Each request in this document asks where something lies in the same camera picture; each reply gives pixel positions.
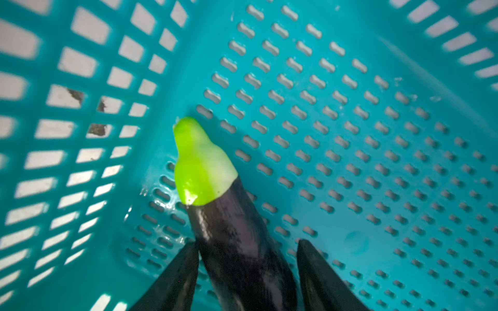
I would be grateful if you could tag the teal plastic basket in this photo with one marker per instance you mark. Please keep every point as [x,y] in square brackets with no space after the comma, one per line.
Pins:
[366,127]

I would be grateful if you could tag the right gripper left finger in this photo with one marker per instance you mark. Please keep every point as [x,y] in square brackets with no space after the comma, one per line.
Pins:
[174,289]

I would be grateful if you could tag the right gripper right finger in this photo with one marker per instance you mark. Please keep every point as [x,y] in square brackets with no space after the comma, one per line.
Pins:
[322,288]

